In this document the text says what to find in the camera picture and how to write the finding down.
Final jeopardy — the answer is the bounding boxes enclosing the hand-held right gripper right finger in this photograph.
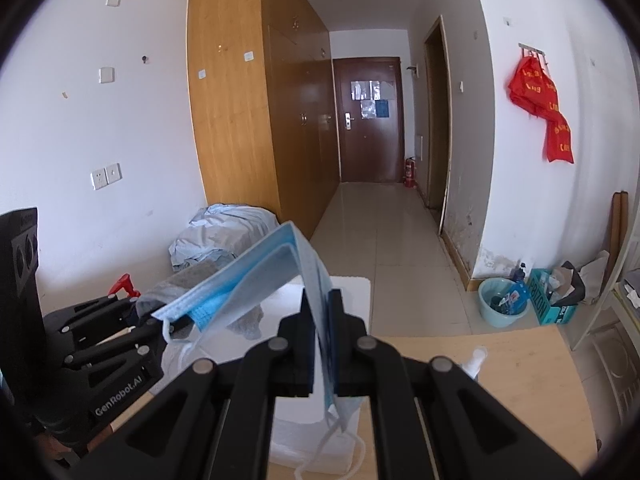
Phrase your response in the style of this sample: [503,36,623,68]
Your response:
[325,289,581,480]

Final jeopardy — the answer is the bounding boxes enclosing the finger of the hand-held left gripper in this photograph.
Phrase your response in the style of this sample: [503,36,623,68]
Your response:
[42,295,140,342]
[64,316,169,370]

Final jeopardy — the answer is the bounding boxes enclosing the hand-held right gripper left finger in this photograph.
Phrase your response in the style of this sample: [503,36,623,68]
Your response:
[65,292,321,480]

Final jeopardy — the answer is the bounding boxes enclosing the blue face mask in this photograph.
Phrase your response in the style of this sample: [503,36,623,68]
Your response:
[150,221,368,480]

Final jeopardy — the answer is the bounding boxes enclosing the translucent white storage box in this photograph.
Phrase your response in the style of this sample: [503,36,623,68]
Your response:
[162,274,372,477]

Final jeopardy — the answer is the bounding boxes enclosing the grey towel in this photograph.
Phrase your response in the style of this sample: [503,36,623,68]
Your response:
[136,262,267,339]

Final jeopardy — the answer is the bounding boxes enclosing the white bottle with red cap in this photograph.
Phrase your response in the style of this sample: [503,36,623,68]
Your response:
[107,273,146,307]

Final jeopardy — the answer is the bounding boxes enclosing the pale blue bedding pile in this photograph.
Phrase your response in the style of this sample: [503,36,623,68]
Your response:
[168,203,282,274]

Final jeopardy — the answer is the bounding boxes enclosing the light blue plastic basin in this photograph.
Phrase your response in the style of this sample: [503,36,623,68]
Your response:
[478,276,532,330]

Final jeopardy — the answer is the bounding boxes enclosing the dark brown door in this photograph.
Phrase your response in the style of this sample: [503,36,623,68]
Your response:
[332,57,405,184]

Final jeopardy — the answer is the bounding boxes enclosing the teal cardboard box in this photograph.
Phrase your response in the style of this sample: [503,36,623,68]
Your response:
[528,268,582,325]

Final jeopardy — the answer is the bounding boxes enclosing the wooden wardrobe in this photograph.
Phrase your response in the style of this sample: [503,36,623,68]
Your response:
[187,0,342,242]

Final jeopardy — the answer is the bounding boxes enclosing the white door notices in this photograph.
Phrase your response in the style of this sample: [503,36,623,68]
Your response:
[351,80,396,102]

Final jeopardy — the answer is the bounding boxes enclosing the white metal bunk bed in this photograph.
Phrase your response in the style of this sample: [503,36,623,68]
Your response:
[570,237,640,413]

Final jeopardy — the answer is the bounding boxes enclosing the red cloth bag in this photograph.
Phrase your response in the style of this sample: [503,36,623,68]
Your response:
[544,109,575,164]
[507,54,560,120]

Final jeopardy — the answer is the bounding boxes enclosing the leaning wooden boards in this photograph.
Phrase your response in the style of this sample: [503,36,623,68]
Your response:
[607,190,630,262]

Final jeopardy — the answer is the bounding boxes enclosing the brown side door frame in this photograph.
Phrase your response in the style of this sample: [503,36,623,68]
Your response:
[423,15,454,237]

